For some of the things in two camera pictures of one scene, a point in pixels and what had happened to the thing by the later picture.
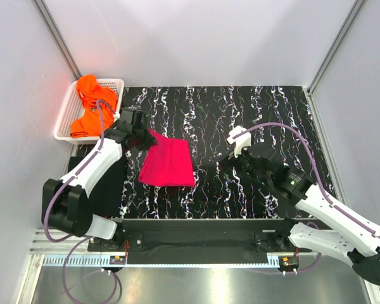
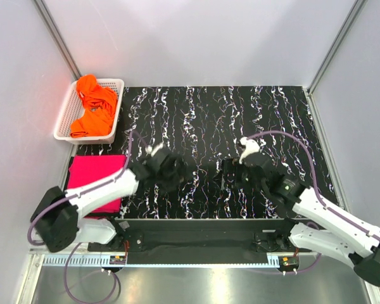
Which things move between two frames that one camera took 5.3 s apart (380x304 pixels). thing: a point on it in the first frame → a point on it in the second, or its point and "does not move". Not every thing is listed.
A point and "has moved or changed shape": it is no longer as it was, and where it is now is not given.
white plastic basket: [73, 107] does not move
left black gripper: [149, 142] → [180, 175]
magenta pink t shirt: [168, 162] has moved or changed shape
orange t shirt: [89, 92] does not move
